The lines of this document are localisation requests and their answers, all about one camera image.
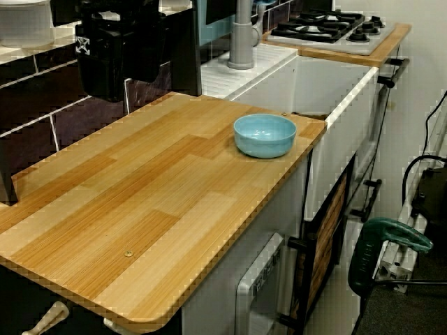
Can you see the wooden stove counter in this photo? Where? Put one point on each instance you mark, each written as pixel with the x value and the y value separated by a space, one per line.
pixel 342 56

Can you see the aluminium extrusion profile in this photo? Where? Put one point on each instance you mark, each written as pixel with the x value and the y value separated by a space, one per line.
pixel 394 267

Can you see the dark vertical post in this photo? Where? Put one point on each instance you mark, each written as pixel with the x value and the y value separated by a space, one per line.
pixel 186 52

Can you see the grey faucet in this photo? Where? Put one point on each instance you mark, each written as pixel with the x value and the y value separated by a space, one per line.
pixel 241 38

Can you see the black stove knob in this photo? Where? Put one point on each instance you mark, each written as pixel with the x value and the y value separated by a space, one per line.
pixel 370 29
pixel 359 36
pixel 375 21

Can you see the grey stove top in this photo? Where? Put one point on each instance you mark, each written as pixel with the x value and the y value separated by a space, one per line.
pixel 365 44

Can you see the black burner grate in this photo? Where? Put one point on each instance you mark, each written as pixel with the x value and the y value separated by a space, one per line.
pixel 314 26

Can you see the green power tool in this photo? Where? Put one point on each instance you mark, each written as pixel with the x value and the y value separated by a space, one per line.
pixel 373 244

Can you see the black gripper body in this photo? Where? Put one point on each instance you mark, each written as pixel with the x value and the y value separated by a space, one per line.
pixel 118 10

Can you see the white sink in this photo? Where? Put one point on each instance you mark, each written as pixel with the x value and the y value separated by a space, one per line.
pixel 335 87

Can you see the teal panel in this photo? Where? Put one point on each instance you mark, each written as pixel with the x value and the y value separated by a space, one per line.
pixel 216 29

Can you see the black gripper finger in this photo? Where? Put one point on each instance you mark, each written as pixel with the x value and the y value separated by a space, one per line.
pixel 101 66
pixel 143 49

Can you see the wooden slat cabinet door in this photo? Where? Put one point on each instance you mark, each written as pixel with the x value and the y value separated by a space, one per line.
pixel 330 227

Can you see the black box device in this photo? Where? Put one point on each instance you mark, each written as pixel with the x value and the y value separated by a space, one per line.
pixel 431 195

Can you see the white oven door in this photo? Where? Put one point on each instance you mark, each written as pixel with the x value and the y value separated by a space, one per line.
pixel 260 289

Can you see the white plastic container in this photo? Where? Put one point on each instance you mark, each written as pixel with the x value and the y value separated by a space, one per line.
pixel 24 24

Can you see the light blue bowl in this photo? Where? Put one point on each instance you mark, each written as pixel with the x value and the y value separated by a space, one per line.
pixel 264 135

